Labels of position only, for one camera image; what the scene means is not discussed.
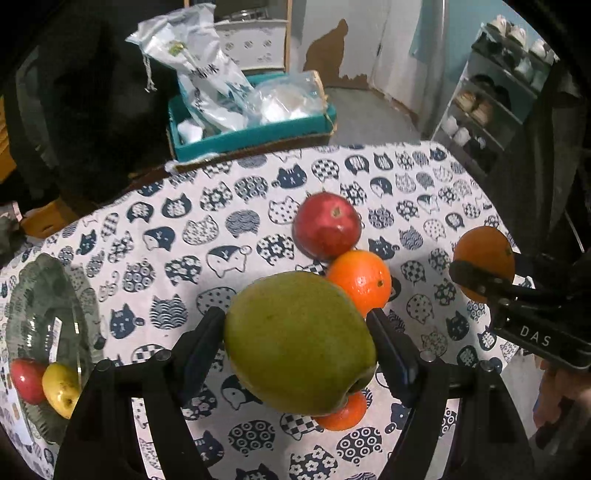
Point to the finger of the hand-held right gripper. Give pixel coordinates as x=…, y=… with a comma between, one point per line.
x=540, y=263
x=480, y=279

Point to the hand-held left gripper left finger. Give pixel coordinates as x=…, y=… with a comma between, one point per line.
x=203, y=350

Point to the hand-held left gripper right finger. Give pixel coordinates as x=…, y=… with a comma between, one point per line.
x=397, y=360

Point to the large orange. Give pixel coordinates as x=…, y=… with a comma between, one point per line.
x=485, y=249
x=360, y=281

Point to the small tangerine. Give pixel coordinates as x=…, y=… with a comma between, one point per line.
x=346, y=413

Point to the yellow-green pear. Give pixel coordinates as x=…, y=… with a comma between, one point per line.
x=60, y=387
x=300, y=341

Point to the red apple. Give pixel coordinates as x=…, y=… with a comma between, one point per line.
x=25, y=381
x=325, y=226

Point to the green glass bowl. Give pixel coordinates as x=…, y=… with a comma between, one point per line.
x=51, y=295

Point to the person's right hand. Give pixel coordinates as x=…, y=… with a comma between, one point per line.
x=568, y=383

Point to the cat print tablecloth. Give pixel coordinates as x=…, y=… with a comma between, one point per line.
x=184, y=258

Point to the dark hanging jacket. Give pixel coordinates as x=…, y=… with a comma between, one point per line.
x=545, y=161

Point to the white paper card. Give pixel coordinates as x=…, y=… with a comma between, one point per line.
x=56, y=337

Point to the rows of assorted shoes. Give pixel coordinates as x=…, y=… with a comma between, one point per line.
x=475, y=108

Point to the grey shoe rack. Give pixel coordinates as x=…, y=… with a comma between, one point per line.
x=461, y=97

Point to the teal cardboard box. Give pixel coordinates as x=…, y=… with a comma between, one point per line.
x=240, y=143

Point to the white packet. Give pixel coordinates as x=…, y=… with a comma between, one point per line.
x=189, y=130

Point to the white door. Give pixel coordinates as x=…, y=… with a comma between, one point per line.
x=397, y=46

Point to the black hanging coat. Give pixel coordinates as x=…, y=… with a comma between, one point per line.
x=92, y=115

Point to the clear plastic bag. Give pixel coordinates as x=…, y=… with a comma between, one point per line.
x=286, y=99

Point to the white rice bag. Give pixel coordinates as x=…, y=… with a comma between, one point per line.
x=207, y=78

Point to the bamboo shelf rack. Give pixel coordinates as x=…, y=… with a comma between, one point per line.
x=288, y=37

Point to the white printed storage box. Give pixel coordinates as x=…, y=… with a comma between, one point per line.
x=258, y=46

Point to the steel pot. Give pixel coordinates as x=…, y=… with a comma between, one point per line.
x=244, y=14

